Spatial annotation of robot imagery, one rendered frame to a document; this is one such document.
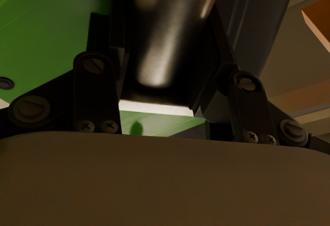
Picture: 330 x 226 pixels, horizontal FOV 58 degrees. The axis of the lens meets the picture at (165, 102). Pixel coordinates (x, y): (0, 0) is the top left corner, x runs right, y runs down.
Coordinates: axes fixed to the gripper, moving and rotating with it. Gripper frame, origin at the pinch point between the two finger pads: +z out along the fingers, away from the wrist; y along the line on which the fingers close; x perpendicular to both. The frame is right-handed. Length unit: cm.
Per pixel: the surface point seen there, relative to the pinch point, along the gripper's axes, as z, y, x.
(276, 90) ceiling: 317, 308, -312
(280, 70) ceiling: 363, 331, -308
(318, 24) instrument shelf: 39, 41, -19
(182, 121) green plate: 2.6, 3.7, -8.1
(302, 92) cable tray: 169, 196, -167
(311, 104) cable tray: 150, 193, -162
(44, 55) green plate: 2.7, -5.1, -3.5
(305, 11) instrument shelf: 46, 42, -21
